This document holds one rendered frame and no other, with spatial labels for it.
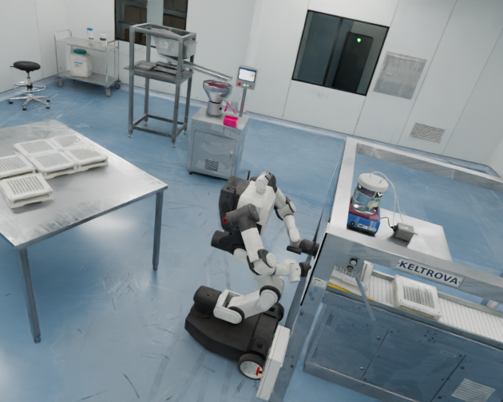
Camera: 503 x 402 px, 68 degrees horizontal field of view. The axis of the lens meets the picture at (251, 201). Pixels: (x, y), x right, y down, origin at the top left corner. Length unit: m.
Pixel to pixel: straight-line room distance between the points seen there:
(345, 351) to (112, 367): 1.52
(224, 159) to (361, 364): 2.87
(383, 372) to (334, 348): 0.34
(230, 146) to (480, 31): 4.65
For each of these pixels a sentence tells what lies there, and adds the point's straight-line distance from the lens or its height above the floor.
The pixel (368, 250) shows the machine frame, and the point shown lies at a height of 1.63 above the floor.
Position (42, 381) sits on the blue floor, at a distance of 2.81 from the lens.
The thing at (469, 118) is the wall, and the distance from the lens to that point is 7.80.
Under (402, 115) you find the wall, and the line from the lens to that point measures 7.45.
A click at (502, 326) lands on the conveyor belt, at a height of 0.83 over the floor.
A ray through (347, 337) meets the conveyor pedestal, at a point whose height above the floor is 0.47.
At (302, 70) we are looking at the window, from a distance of 7.09.
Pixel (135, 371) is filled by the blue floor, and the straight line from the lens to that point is 2.76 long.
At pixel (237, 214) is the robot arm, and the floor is 1.22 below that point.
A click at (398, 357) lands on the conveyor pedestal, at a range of 2.69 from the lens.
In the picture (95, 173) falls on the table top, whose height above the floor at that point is 0.86.
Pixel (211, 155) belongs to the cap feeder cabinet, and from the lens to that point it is 4.65.
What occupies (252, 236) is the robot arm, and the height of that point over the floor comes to 1.17.
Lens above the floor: 2.30
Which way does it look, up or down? 31 degrees down
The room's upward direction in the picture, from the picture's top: 12 degrees clockwise
